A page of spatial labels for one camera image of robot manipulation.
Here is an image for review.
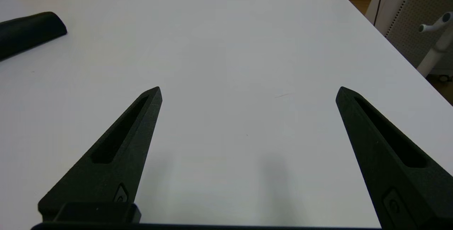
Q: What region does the white desk leg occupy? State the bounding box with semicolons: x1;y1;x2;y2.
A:
417;28;453;78

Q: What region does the white perforated partition panel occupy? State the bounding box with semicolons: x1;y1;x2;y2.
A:
365;0;453;69

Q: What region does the white desk crank handle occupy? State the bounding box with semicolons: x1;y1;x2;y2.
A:
418;12;453;34

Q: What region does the black soft pouch case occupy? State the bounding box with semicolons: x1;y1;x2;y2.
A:
0;12;68;61

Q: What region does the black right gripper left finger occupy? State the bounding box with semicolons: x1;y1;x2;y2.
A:
38;87;162;220

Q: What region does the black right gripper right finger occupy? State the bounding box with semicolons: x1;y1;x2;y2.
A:
335;86;453;230

